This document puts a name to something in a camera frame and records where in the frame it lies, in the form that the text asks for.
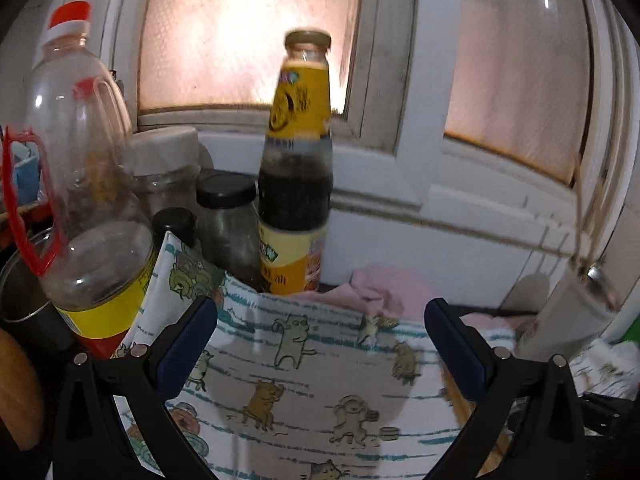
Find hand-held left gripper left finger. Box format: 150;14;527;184
52;296;219;480

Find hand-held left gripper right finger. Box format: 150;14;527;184
424;298;586;480

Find cylindrical chopstick holder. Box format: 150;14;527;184
515;260;621;361

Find orange wooden board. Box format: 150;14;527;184
440;370;516;478

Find pink cloth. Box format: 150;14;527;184
290;262;536;332

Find small black cap bottle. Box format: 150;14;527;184
151;207;201;256

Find black lid glass jar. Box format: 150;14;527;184
196;172;263;291

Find cartoon printed white cloth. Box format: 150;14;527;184
112;232;506;480

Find crumpled white printed cloth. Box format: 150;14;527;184
570;340;640;401

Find metal pot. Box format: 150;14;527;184
0;227;76;351

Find rounded brown wooden object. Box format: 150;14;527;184
0;330;46;451

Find yellow label dark sauce bottle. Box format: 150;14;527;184
257;30;335;295

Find white lid glass jar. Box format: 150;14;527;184
131;127;201;221

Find clear plastic oil bottle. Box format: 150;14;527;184
2;1;156;361

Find blue box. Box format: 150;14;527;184
0;142;41;206

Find white window frame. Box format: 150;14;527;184
100;0;640;281

